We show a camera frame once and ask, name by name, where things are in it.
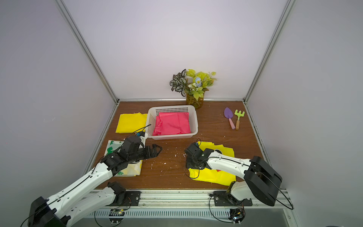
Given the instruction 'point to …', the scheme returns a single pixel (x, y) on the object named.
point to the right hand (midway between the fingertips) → (188, 161)
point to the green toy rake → (238, 114)
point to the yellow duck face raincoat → (210, 175)
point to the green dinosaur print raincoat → (133, 169)
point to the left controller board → (116, 215)
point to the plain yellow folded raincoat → (132, 123)
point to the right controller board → (237, 215)
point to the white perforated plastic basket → (153, 111)
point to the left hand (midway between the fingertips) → (158, 149)
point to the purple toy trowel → (229, 113)
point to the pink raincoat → (171, 123)
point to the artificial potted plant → (192, 85)
